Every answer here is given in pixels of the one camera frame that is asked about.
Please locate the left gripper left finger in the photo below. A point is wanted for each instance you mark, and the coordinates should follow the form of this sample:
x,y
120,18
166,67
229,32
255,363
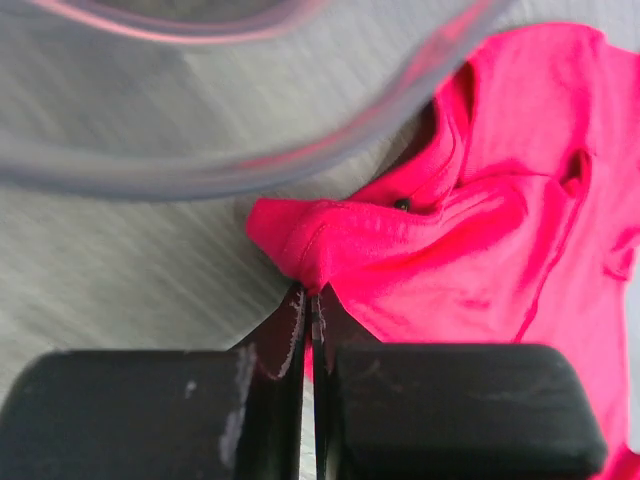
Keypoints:
x,y
163,414

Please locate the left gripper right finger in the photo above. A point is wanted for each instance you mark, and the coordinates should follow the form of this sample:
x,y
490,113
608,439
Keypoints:
x,y
445,411

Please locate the crimson red polo shirt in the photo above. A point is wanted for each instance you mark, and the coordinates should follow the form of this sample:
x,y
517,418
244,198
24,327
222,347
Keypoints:
x,y
518,222

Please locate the clear plastic bin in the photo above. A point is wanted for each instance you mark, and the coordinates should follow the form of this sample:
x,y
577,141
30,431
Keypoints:
x,y
176,100

